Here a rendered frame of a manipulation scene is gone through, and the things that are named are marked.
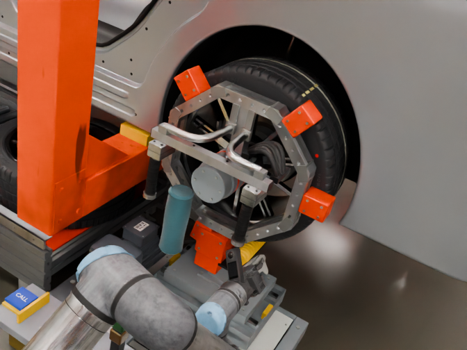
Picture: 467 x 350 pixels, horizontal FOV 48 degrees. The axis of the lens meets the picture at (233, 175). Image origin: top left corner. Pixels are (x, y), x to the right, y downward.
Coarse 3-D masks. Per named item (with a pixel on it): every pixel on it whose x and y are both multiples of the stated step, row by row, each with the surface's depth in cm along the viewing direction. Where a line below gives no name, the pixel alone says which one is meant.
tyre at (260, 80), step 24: (216, 72) 178; (240, 72) 174; (264, 72) 171; (288, 72) 177; (264, 96) 173; (288, 96) 168; (312, 96) 174; (168, 120) 197; (336, 120) 179; (312, 144) 171; (336, 144) 175; (336, 168) 177; (336, 192) 194; (264, 240) 195
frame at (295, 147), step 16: (208, 96) 173; (224, 96) 170; (240, 96) 167; (256, 96) 169; (176, 112) 182; (256, 112) 167; (272, 112) 164; (288, 112) 167; (288, 144) 165; (304, 144) 169; (176, 160) 195; (304, 160) 166; (176, 176) 193; (304, 176) 166; (304, 192) 170; (192, 208) 195; (208, 208) 198; (288, 208) 174; (208, 224) 194; (224, 224) 192; (256, 224) 189; (272, 224) 180; (288, 224) 176
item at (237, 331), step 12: (180, 252) 243; (168, 264) 236; (156, 276) 229; (168, 288) 225; (180, 288) 225; (276, 288) 239; (192, 300) 222; (264, 300) 231; (276, 300) 230; (264, 312) 220; (240, 324) 215; (252, 324) 215; (264, 324) 224; (228, 336) 214; (240, 336) 210; (252, 336) 211
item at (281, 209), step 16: (192, 112) 189; (208, 112) 202; (224, 112) 185; (192, 128) 197; (208, 128) 191; (208, 144) 212; (224, 144) 190; (192, 160) 202; (256, 160) 191; (240, 192) 196; (288, 192) 184; (224, 208) 201; (256, 208) 204; (272, 208) 201
